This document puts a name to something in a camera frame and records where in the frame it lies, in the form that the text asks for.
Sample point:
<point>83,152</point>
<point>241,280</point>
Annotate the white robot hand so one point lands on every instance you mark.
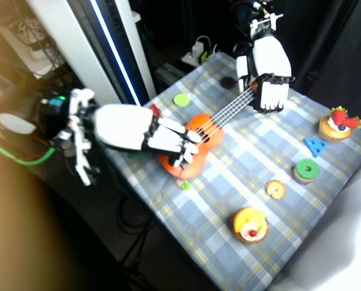
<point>122,127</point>
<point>272,57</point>

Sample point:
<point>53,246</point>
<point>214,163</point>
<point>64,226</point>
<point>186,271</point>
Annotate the orange toy ukulele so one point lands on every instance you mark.
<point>212,138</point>

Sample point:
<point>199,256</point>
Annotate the green triangle block with holes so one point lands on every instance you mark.
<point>133,155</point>

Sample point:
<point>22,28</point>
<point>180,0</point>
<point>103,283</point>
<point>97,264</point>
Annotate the red triangle block with holes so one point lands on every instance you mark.
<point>156,110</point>

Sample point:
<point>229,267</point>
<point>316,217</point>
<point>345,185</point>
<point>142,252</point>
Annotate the dark chocolate sandwich cookie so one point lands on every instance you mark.
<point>227,82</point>

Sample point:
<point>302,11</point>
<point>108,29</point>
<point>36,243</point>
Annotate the green sandwich cookie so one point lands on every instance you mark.
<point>181,99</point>

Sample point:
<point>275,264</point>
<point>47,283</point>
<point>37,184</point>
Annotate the white power strip with plugs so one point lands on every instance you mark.
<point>197,53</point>

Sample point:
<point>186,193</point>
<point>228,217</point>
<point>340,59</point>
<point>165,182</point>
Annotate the white column with blue stripe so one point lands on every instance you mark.
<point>86,51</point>

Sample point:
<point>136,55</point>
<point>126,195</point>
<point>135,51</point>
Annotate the small green toy piece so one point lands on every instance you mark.
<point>184,185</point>

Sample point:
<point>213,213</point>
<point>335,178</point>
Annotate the cupcake with strawberries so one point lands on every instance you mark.
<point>339,127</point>

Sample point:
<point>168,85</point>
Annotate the blue triangle block with holes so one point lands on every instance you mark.
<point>316,146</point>

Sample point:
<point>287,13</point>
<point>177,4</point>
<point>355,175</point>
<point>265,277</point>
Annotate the stack of coloured rings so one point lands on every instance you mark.
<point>300,169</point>

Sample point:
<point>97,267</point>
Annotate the blue plaid tablecloth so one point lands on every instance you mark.
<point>244,169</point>

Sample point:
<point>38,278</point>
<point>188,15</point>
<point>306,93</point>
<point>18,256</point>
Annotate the tan round butter biscuit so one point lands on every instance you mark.
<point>275,190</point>

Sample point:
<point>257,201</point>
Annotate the cupcake with yellow fruit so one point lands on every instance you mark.
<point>250,225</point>

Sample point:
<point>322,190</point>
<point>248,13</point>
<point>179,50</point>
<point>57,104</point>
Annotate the white blurred shell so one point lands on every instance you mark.
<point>335,242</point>

